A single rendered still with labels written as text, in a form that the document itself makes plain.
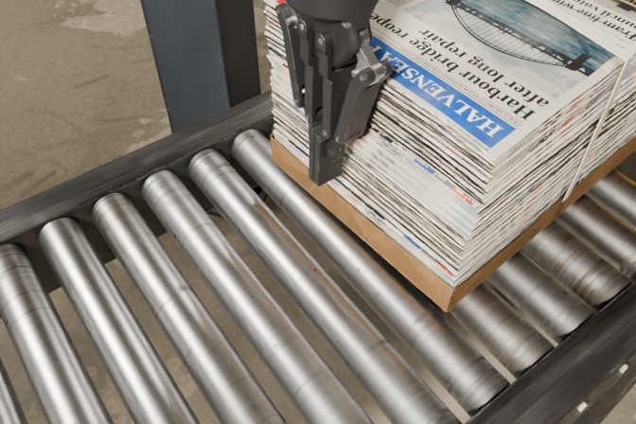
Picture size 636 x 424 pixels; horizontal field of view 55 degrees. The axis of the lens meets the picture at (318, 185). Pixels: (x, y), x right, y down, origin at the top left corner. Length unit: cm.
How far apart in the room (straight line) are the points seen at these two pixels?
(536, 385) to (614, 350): 9
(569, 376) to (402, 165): 26
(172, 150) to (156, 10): 67
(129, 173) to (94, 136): 132
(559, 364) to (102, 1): 244
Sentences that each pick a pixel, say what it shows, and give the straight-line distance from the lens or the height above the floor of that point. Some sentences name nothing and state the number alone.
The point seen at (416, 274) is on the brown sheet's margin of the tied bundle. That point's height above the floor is 83.
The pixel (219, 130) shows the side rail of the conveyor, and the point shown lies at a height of 80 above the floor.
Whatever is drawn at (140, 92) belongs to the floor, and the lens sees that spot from 224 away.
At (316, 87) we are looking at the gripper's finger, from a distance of 54.
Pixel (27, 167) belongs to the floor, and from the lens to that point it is 208.
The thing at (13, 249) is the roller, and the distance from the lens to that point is 76.
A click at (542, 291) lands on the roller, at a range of 69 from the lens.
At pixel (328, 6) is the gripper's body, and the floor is 111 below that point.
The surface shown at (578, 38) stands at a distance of 61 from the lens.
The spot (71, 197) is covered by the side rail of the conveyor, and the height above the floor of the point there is 80.
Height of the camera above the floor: 134
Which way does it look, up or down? 47 degrees down
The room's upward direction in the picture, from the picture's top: straight up
